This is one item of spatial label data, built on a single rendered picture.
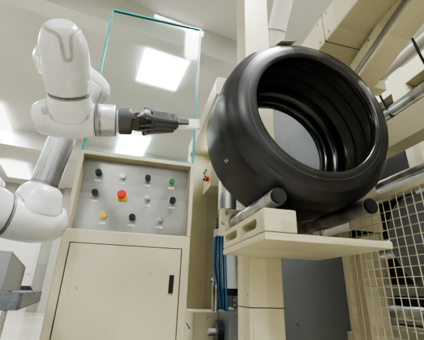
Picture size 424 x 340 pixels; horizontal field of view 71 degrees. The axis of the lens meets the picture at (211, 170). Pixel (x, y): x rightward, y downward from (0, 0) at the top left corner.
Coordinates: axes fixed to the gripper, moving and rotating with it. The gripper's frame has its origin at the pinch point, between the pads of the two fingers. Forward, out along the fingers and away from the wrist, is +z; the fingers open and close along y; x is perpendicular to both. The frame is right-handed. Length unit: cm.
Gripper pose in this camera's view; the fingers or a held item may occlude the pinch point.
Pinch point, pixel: (188, 124)
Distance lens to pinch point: 91.1
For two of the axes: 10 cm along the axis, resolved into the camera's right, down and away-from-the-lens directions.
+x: 1.0, 9.4, -3.3
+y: -2.6, 3.5, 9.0
